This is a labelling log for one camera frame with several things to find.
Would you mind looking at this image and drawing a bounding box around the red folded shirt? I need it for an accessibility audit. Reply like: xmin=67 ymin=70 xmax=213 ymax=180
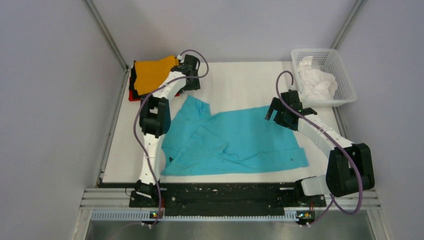
xmin=128 ymin=90 xmax=180 ymax=102

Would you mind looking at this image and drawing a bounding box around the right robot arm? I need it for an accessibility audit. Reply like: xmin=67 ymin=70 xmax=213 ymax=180
xmin=265 ymin=90 xmax=375 ymax=206

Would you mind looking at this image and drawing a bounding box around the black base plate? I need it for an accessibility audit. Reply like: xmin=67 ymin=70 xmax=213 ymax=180
xmin=129 ymin=183 xmax=327 ymax=217

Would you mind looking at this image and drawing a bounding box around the white crumpled shirt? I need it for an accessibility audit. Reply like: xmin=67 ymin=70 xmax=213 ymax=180
xmin=297 ymin=55 xmax=338 ymax=101

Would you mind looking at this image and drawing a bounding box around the white plastic basket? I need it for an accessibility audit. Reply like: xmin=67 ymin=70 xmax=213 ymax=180
xmin=291 ymin=48 xmax=357 ymax=107

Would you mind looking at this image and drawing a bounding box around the white cable duct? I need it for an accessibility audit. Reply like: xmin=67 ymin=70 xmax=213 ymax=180
xmin=91 ymin=210 xmax=299 ymax=222

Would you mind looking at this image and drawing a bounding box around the teal polo shirt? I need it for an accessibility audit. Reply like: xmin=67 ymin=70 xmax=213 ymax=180
xmin=161 ymin=96 xmax=309 ymax=177

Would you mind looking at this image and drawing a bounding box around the orange folded shirt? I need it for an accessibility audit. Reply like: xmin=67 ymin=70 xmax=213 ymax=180
xmin=133 ymin=54 xmax=180 ymax=97

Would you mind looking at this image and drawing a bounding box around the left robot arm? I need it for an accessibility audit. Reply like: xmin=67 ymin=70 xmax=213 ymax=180
xmin=131 ymin=54 xmax=201 ymax=207

